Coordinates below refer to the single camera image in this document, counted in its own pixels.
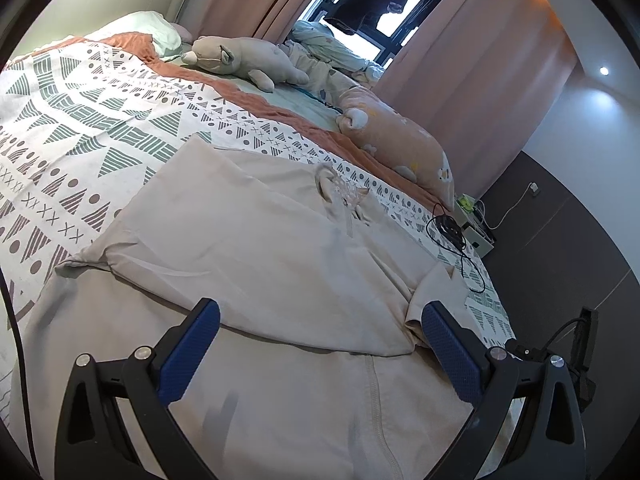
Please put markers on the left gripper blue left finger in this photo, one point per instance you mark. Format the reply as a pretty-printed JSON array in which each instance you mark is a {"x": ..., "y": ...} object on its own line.
[{"x": 180, "y": 351}]

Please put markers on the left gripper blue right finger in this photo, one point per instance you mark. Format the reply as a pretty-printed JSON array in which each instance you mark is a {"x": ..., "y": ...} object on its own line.
[{"x": 458, "y": 350}]

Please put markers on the cream bedside table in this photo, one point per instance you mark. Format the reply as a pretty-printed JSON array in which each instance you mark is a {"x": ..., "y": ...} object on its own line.
[{"x": 474, "y": 230}]

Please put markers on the green item on nightstand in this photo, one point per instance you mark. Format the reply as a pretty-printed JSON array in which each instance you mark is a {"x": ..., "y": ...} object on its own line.
[{"x": 466, "y": 202}]

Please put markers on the patterned white bedspread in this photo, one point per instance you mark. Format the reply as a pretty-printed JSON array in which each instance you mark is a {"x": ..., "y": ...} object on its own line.
[{"x": 84, "y": 127}]

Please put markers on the orange cartoon pillow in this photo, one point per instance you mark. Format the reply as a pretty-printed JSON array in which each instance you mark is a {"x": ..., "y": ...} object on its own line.
[{"x": 396, "y": 142}]

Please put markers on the right pink curtain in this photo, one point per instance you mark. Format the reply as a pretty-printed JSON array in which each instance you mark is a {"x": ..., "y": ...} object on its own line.
[{"x": 480, "y": 75}]

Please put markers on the beige plush toy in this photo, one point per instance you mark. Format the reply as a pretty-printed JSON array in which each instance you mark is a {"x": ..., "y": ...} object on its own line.
[{"x": 256, "y": 60}]

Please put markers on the crumpled light duvet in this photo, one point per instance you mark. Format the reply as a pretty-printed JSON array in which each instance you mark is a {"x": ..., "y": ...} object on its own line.
[{"x": 332, "y": 67}]

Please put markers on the light green pillow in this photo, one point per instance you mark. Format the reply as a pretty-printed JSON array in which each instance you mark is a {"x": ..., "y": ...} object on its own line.
[{"x": 166, "y": 39}]

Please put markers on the black charger with cable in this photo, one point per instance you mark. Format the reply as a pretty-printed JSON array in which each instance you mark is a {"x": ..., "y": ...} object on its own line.
[{"x": 446, "y": 234}]

